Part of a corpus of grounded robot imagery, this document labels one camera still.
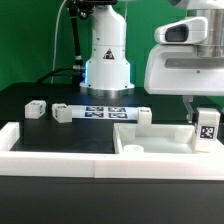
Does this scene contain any white U-shaped obstacle fence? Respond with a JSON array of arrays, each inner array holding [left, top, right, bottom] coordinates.
[[0, 122, 224, 180]]

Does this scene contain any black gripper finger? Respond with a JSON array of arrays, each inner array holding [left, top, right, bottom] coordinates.
[[182, 95, 195, 123]]

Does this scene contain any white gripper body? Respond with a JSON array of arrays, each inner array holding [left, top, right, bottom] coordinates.
[[144, 45, 224, 96]]

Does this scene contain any white square tabletop part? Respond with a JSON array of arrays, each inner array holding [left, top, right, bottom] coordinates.
[[113, 123, 224, 155]]

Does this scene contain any white fiducial tag strip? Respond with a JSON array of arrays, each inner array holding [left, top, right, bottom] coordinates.
[[68, 105, 138, 120]]

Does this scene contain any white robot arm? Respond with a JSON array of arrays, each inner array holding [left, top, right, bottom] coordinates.
[[77, 0, 224, 120]]

